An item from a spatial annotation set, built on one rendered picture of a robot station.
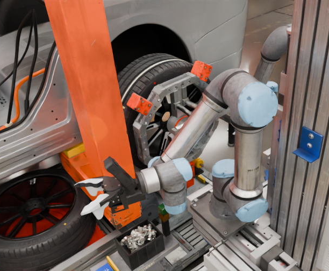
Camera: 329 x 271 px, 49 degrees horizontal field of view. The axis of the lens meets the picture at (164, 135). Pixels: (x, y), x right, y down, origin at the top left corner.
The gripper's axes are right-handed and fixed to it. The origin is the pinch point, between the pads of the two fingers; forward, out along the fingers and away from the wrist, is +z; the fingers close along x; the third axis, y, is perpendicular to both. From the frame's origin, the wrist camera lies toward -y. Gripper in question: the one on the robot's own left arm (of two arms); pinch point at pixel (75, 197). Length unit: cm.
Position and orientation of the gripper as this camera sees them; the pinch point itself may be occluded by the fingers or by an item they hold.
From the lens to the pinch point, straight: 109.6
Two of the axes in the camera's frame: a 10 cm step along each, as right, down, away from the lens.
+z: -9.3, 2.7, -2.3
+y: 1.4, 8.8, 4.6
